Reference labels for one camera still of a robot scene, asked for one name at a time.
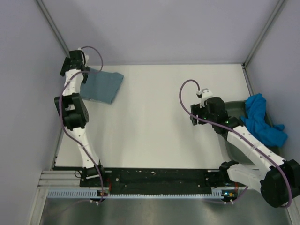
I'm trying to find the grey-blue t shirt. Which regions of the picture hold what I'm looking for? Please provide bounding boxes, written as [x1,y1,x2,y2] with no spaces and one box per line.
[80,68,124,105]

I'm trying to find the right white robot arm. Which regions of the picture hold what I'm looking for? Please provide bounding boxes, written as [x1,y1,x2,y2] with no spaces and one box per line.
[190,94,300,208]

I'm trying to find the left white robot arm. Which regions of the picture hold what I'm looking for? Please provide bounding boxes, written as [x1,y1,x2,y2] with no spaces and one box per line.
[54,48,106,186]

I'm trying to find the grey plastic bin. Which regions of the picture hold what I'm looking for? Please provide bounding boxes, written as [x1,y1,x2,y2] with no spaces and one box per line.
[217,100,284,165]

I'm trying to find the bright blue t shirt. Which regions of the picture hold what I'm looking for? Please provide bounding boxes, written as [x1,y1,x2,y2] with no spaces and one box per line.
[240,93,288,148]

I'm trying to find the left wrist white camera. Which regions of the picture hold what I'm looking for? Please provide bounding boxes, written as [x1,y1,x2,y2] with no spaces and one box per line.
[77,47,89,64]

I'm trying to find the wrist white camera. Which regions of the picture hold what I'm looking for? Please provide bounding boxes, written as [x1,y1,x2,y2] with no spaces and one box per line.
[77,47,89,64]
[196,89,213,108]

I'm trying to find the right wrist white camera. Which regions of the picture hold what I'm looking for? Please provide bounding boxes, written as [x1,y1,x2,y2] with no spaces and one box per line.
[196,89,213,108]

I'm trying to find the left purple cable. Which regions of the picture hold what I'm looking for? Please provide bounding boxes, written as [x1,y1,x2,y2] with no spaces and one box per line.
[60,45,105,204]

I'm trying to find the purple cable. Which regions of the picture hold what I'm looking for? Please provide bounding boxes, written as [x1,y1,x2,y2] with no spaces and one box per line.
[60,45,105,204]
[179,80,293,208]

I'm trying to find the left aluminium frame post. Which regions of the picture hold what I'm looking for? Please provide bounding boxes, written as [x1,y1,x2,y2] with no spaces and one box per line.
[34,0,70,57]

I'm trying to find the aluminium frame post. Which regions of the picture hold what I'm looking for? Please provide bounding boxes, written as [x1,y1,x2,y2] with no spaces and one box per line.
[242,0,288,69]
[34,0,70,57]

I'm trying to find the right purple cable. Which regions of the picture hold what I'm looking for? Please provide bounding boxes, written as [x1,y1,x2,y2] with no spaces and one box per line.
[179,80,293,208]

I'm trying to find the right aluminium frame post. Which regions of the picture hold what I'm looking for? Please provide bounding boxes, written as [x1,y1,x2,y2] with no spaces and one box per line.
[242,0,288,69]

